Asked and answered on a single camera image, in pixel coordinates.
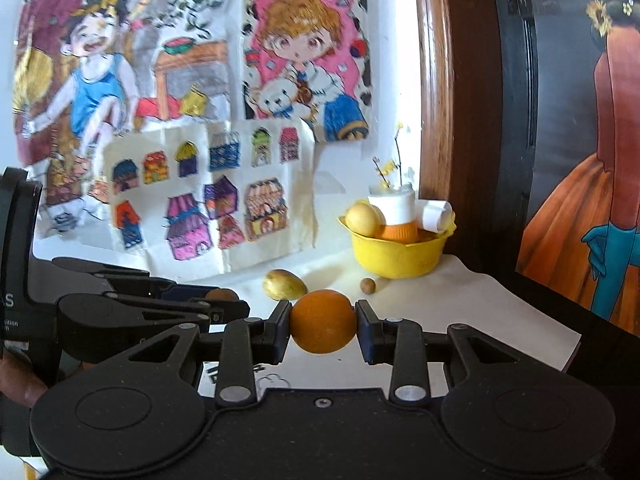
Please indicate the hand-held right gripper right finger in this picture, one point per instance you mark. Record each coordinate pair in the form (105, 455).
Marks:
(366, 330)

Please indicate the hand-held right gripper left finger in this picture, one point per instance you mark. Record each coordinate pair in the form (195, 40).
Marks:
(282, 330)

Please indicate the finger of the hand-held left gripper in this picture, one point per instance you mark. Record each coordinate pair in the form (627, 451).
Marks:
(120, 275)
(125, 320)

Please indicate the round orange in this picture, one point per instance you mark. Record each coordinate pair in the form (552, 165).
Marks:
(322, 320)

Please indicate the brown longan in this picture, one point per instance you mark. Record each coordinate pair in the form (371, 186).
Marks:
(223, 294)

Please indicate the person's left hand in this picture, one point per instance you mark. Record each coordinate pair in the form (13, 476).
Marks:
(20, 382)

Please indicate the small brown nut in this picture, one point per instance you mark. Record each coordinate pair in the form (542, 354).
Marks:
(367, 286)

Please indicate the yellow-green mango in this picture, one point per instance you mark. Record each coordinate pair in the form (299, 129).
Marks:
(282, 285)

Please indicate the yellow plastic bowl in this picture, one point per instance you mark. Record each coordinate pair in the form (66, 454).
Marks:
(400, 260)

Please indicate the white printed table mat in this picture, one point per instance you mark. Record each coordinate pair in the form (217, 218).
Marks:
(450, 300)

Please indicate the coloured houses drawing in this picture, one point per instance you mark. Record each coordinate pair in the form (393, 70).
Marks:
(200, 200)

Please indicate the pale yellow round fruit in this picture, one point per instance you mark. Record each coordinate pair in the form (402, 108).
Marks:
(361, 219)

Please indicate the white bottle with orange base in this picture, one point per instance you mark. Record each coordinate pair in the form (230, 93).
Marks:
(395, 210)

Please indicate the rolled white paper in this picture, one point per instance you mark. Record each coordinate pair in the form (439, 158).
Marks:
(435, 215)

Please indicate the yellow flower sprig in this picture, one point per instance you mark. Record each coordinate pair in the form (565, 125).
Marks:
(386, 165)

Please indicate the boy with fan drawing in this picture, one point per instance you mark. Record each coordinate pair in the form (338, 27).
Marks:
(95, 90)

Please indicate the girl with teddy drawing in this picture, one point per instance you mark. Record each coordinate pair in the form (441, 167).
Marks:
(300, 50)

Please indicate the black framed dress painting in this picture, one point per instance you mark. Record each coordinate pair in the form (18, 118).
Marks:
(560, 110)

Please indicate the wooden door frame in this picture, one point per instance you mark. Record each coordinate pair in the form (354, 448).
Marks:
(450, 110)

